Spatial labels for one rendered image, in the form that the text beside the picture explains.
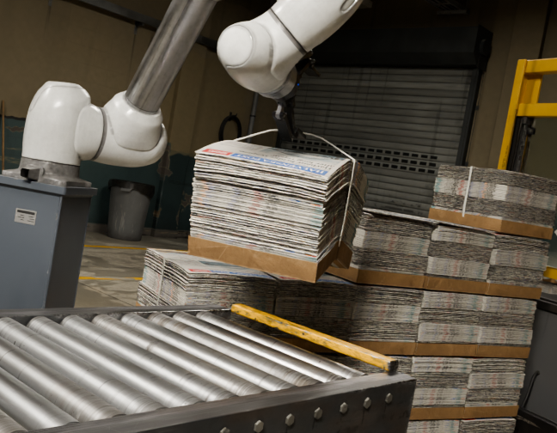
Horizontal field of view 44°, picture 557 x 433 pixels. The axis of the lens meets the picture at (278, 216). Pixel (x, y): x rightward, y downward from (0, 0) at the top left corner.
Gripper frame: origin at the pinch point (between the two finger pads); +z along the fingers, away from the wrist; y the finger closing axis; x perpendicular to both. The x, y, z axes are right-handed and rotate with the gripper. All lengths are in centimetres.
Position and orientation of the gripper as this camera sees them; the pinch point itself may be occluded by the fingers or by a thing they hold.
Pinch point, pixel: (306, 103)
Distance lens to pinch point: 156.1
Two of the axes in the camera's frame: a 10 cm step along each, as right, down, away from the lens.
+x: 9.2, 2.1, -3.3
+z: 3.2, 0.9, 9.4
